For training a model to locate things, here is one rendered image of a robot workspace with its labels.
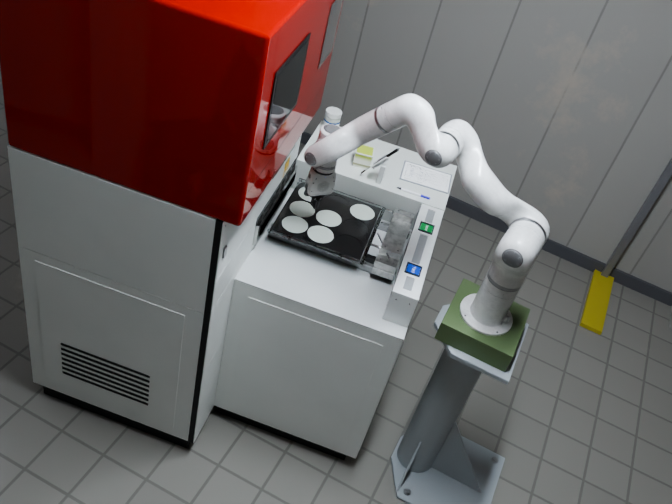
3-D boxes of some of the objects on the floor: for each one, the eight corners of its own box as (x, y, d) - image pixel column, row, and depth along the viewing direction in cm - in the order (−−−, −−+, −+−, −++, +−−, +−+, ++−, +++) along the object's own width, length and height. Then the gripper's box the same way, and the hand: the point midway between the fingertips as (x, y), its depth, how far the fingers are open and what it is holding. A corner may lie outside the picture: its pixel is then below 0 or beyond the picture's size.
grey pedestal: (504, 459, 316) (583, 337, 263) (477, 542, 284) (562, 421, 231) (400, 406, 326) (456, 279, 273) (363, 480, 294) (419, 351, 241)
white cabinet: (212, 417, 301) (233, 280, 248) (286, 277, 374) (315, 148, 322) (354, 471, 296) (407, 342, 243) (401, 318, 369) (450, 194, 317)
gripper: (338, 158, 257) (328, 198, 268) (300, 161, 250) (292, 202, 262) (347, 170, 252) (336, 210, 264) (308, 174, 245) (299, 215, 257)
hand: (315, 202), depth 261 cm, fingers closed
